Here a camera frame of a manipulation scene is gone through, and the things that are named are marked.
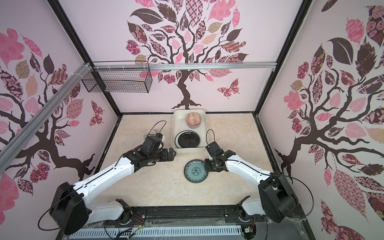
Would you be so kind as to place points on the black glossy plate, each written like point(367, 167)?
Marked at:
point(189, 139)

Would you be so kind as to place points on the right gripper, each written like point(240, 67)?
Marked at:
point(207, 167)

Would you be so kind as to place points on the white plate green emblem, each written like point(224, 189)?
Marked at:
point(177, 141)

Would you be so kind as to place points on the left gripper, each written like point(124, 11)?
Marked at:
point(165, 158)

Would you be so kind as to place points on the aluminium frame rail back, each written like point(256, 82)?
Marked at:
point(200, 66)

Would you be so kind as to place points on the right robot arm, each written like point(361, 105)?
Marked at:
point(276, 198)

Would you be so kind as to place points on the lavender ceramic mug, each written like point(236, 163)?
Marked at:
point(149, 133)

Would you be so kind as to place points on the teal floral pattern plate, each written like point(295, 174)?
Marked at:
point(195, 171)

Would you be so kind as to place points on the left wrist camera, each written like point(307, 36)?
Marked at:
point(160, 136)

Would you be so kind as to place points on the black wire basket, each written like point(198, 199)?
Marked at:
point(119, 77)

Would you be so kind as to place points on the aluminium frame rail left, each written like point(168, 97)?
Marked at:
point(12, 149)

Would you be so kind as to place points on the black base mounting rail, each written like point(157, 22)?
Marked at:
point(254, 227)

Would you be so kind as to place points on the white plastic bin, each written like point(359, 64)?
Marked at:
point(179, 125)

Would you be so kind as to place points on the white slotted cable duct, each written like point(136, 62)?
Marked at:
point(159, 233)

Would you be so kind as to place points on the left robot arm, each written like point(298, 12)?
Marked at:
point(73, 205)

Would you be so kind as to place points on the aluminium frame rail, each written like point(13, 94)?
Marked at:
point(200, 66)
point(12, 149)

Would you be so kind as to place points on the orange patterned bowl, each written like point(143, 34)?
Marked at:
point(193, 120)

